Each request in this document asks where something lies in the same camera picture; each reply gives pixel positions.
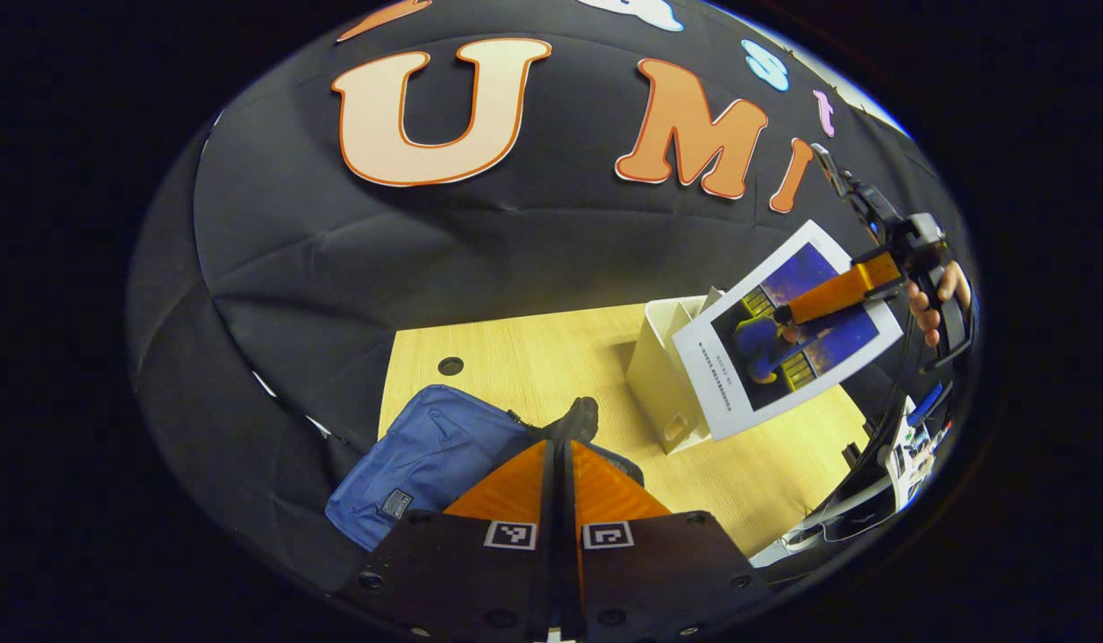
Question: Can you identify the white electronic device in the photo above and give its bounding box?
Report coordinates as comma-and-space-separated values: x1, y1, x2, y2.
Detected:
882, 397, 954, 510

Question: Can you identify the white book with blue picture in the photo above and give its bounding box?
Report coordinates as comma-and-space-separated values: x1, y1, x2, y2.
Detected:
672, 220, 906, 443

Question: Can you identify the white plastic bookshelf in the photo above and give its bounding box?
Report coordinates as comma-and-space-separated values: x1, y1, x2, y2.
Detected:
624, 288, 740, 456

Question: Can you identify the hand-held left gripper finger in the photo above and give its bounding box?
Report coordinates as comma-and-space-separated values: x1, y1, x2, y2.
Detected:
335, 436, 563, 643
560, 436, 777, 643

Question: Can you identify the blue plug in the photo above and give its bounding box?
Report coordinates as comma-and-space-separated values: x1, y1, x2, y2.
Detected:
907, 382, 947, 428

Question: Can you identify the blue schoolbag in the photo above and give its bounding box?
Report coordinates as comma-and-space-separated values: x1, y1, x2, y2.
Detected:
325, 384, 647, 553

